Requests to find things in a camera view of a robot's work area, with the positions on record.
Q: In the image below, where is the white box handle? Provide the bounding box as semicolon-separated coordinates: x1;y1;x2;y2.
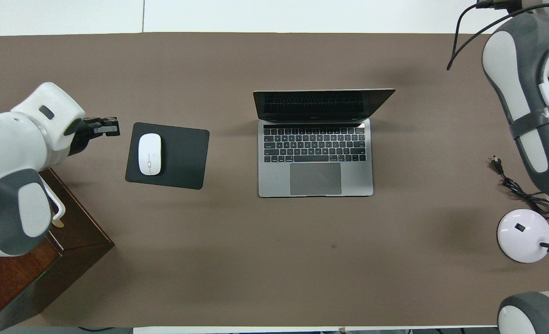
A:
40;179;66;221

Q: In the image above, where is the brown table mat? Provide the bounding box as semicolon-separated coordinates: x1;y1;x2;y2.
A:
0;32;549;328

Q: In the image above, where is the dark brown wooden box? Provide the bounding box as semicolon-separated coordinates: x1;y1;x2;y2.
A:
0;168;115;332

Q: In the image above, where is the grey laptop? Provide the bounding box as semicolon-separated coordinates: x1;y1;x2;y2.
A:
253;88;396;198

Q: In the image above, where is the white computer mouse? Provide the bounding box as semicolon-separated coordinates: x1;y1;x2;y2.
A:
138;133;162;176

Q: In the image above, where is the black mouse pad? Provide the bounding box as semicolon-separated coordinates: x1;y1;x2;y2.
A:
125;122;210;190

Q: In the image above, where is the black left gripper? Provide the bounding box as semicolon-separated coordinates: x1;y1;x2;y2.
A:
65;116;121;157

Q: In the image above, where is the white desk lamp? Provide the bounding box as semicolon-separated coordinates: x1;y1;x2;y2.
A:
497;195;549;263

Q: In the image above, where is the black lamp power cable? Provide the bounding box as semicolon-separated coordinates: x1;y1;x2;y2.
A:
492;155;549;216

